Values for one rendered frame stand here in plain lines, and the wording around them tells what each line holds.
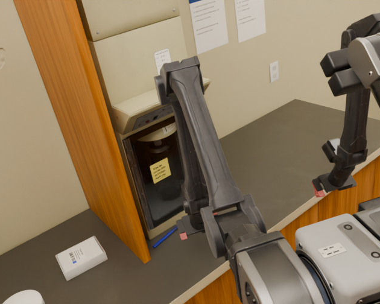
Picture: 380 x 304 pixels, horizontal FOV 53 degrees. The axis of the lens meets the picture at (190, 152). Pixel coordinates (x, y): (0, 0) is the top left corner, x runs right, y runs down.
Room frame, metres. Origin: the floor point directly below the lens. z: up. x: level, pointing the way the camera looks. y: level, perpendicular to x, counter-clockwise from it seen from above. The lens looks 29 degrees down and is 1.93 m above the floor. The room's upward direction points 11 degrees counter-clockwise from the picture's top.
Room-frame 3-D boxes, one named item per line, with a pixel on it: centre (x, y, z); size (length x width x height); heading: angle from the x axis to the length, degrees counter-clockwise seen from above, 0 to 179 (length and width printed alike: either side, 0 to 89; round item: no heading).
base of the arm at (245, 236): (0.47, -0.07, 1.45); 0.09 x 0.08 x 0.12; 100
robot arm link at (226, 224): (0.55, -0.05, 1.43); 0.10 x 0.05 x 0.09; 10
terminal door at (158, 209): (1.22, 0.08, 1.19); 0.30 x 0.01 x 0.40; 122
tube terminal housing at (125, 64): (1.33, 0.15, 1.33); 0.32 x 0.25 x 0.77; 122
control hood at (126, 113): (1.18, 0.05, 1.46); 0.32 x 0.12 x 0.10; 122
